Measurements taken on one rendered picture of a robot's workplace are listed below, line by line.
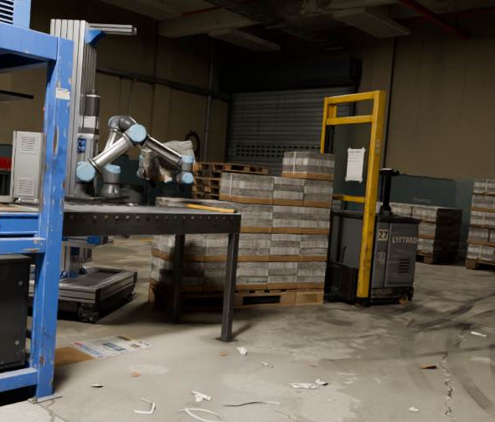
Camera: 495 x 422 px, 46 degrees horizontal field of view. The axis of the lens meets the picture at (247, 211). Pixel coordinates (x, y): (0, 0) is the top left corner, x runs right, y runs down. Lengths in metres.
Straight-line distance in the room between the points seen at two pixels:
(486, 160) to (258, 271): 6.52
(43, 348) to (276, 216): 2.55
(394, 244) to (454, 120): 5.74
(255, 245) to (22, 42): 2.69
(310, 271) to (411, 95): 6.74
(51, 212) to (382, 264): 3.36
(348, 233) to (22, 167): 2.87
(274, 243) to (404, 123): 6.82
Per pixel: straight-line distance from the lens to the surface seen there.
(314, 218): 4.97
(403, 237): 5.44
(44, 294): 2.68
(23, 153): 4.43
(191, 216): 3.38
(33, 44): 2.62
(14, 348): 2.78
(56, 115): 2.63
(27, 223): 2.77
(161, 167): 4.31
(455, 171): 10.76
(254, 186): 4.63
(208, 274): 4.53
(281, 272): 4.85
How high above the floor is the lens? 1.02
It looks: 3 degrees down
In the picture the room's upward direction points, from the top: 4 degrees clockwise
